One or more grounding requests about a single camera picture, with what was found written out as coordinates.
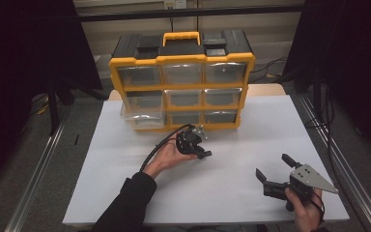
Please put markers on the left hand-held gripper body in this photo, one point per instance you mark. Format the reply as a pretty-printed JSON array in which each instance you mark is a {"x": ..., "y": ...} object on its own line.
[{"x": 190, "y": 138}]

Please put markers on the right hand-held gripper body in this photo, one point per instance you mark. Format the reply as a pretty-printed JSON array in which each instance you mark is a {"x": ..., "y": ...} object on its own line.
[{"x": 306, "y": 179}]

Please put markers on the clear plastic pulled drawer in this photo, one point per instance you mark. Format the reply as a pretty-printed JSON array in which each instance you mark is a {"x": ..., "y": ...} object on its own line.
[{"x": 143, "y": 111}]

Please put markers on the yellow black drawer organizer cabinet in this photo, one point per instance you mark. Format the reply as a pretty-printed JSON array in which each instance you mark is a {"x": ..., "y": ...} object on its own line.
[{"x": 180, "y": 58}]

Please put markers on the person's left hand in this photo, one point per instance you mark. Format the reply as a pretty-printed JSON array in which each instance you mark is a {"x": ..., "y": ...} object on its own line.
[{"x": 167, "y": 158}]

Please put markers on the person's right hand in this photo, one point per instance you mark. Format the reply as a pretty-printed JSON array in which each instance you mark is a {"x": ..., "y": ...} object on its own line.
[{"x": 304, "y": 217}]

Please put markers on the white table sheet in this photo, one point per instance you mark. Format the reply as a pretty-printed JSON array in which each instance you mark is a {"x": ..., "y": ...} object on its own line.
[{"x": 222, "y": 193}]

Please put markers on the set of clear organizer drawers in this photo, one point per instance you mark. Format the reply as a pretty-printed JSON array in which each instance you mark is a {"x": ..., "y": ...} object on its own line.
[{"x": 182, "y": 74}]

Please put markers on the small black stick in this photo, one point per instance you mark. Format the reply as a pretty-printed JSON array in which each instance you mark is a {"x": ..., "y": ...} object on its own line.
[{"x": 76, "y": 139}]

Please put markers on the black horizontal bar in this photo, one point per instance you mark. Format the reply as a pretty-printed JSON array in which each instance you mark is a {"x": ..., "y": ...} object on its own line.
[{"x": 190, "y": 13}]

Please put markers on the black curtain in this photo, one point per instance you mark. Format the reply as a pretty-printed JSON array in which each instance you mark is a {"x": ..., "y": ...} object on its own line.
[
  {"x": 351, "y": 48},
  {"x": 22, "y": 64}
]

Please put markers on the black metal stand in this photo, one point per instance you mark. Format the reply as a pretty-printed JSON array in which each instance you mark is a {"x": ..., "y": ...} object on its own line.
[{"x": 53, "y": 109}]

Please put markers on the aluminium frame rail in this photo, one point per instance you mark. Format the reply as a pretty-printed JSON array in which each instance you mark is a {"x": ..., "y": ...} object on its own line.
[
  {"x": 351, "y": 180},
  {"x": 35, "y": 180}
]

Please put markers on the white wall outlet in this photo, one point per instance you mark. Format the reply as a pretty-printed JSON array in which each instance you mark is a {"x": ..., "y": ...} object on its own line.
[{"x": 175, "y": 4}]

